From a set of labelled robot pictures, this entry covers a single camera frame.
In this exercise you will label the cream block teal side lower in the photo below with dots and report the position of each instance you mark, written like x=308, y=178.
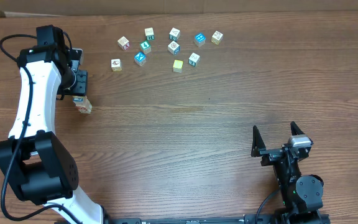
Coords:
x=194, y=59

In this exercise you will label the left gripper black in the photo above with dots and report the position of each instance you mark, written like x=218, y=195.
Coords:
x=81, y=88

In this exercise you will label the cream block with red drawing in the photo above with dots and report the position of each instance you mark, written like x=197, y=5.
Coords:
x=116, y=65

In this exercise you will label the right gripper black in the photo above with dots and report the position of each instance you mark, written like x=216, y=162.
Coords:
x=271, y=155

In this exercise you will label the cream block teal side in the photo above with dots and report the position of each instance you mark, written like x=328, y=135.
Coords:
x=194, y=59
x=174, y=34

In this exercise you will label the cardboard wall panel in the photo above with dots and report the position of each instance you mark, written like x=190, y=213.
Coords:
x=22, y=8

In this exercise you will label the blue X block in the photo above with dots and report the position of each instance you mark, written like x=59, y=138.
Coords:
x=140, y=58

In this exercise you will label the blue top block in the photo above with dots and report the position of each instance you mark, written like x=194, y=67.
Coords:
x=200, y=39

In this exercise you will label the block with red side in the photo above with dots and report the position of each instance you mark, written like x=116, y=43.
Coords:
x=124, y=43

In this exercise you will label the cream block yellow side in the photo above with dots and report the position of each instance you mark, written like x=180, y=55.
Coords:
x=217, y=37

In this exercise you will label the cream block green R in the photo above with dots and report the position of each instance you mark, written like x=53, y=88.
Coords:
x=88, y=104

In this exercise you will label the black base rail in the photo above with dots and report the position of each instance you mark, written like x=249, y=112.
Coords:
x=247, y=219

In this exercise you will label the yellow block right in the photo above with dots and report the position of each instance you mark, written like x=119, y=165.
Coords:
x=177, y=66

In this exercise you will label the green number four block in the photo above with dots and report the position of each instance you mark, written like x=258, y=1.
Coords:
x=145, y=47

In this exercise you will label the cream block red edge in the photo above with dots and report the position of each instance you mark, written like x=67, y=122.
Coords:
x=86, y=110

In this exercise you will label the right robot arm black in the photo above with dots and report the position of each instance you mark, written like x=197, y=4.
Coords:
x=301, y=194

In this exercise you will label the cream block teal side top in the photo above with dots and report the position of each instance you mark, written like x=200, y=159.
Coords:
x=174, y=34

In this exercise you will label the blue P block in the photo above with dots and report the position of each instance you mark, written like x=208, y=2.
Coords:
x=80, y=100

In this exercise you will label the cream block blue side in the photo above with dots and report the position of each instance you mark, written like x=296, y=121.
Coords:
x=174, y=47

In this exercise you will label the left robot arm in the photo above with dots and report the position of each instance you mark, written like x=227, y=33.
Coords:
x=36, y=165

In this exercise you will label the block with green letter side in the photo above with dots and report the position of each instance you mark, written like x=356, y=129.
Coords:
x=149, y=33

